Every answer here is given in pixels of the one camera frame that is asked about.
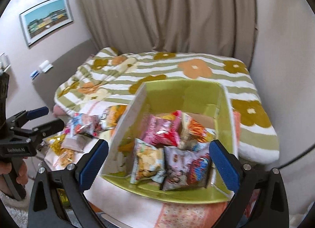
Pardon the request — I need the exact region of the orange striped snack bag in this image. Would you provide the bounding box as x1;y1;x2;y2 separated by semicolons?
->
177;112;216;151

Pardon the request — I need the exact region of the framed landscape picture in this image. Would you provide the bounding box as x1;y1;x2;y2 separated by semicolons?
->
19;0;74;47

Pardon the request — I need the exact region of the cartoon children snack bag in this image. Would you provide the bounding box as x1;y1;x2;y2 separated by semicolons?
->
160;142;212;191

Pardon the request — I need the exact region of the waffle cookie clear pack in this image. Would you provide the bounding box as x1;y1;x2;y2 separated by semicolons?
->
44;149;75;170

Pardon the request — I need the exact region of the translucent white snack pack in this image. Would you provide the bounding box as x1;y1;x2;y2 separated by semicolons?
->
61;134;89;152

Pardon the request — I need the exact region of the pink red snack bag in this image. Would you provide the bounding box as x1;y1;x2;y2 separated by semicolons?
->
140;111;182;147

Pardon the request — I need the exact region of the white wall switch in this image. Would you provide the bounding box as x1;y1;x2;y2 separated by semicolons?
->
39;60;53;73

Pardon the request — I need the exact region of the person left hand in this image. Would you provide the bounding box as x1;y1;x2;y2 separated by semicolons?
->
1;157;28;194

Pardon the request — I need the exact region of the gold foil snack pack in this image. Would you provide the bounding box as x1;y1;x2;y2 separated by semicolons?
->
46;134;65;156

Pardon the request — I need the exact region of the pink pillow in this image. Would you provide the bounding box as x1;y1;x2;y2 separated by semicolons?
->
52;104;67;117

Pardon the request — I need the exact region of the white fuzzy sleeve forearm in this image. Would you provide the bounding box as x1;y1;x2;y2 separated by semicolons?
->
1;192;30;228

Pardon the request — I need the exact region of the flower striped blanket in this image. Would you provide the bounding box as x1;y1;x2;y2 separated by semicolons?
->
54;47;280;165

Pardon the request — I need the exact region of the grey padded headboard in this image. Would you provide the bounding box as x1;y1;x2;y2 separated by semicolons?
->
32;39;97;110

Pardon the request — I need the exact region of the taro chips snack bag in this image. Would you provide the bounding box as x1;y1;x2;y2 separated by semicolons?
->
99;105;127;130

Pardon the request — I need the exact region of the shrimp flakes snack bag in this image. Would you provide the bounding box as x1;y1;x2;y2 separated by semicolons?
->
65;113;101;138

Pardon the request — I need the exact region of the beige curtain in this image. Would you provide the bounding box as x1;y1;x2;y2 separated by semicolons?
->
79;0;257;66

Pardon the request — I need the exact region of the yellow chips snack bag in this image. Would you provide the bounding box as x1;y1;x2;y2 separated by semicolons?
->
130;138;166;184

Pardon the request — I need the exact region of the black cable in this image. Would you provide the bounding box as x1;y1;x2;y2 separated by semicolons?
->
278;143;315;170

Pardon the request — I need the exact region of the green cardboard box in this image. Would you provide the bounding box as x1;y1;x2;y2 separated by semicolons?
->
101;79;237;204

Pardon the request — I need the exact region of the blue wall tag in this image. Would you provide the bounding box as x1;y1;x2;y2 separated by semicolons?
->
30;70;40;80

